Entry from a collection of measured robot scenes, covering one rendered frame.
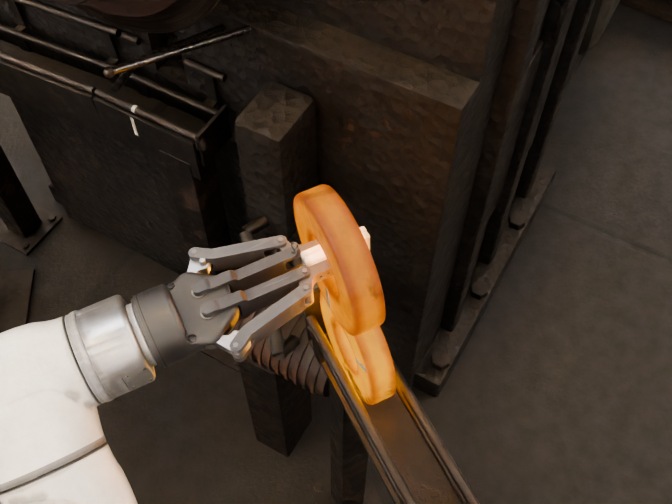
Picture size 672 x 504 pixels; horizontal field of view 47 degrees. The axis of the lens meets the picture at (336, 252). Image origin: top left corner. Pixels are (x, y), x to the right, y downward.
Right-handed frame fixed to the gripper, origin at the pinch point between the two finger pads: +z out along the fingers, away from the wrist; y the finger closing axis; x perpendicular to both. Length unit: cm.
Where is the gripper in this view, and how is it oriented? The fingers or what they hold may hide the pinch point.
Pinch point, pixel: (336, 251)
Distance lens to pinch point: 77.1
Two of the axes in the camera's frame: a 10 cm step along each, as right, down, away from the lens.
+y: 4.3, 7.5, -5.0
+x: -0.5, -5.4, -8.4
